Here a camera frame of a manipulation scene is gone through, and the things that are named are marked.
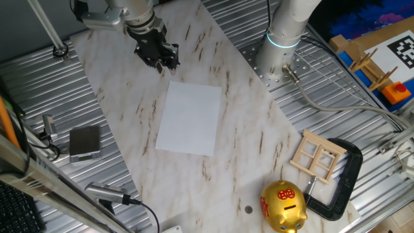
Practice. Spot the wooden peg rack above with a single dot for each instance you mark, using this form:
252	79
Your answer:
375	69

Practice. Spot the small wooden block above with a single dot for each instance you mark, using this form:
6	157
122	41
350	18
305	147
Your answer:
338	43

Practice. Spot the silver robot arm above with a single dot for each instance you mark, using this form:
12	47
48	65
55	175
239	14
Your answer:
281	32

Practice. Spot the wooden window frame model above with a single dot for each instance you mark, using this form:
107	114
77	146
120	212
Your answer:
318	157

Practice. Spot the aluminium camera pole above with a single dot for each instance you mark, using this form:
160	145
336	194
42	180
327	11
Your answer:
45	22

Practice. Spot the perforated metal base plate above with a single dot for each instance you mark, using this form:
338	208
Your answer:
252	61

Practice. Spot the white paper sheet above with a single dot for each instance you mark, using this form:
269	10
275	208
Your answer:
191	119

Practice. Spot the black keyboard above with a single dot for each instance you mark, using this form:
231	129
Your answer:
16	210

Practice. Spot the small silver camera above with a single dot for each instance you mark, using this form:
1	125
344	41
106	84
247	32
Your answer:
49	126

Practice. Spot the black C-clamp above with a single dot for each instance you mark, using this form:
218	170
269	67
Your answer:
351	174

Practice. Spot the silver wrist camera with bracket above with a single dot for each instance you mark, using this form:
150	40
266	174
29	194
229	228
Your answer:
103	19

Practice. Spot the dark blue patterned cloth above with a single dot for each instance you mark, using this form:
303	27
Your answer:
355	16

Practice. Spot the orange emergency stop button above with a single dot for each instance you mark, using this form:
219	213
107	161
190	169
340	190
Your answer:
396	93

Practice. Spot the small digital scale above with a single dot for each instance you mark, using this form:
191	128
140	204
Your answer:
84	140

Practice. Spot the gold piggy bank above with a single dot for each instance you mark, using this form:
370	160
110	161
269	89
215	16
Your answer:
283	207

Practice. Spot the printed marker tag sheet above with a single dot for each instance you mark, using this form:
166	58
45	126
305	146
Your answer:
393	53

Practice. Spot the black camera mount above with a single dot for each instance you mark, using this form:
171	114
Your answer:
106	207

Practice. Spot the orange pole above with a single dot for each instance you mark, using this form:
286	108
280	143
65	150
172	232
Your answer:
7	126

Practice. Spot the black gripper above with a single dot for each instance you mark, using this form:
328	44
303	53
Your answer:
153	45

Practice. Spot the long silver camera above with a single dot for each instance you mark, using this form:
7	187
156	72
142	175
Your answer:
106	192

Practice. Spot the aluminium frame beam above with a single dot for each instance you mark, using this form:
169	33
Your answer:
48	187

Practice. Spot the small silver coin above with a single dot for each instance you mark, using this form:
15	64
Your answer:
248	209

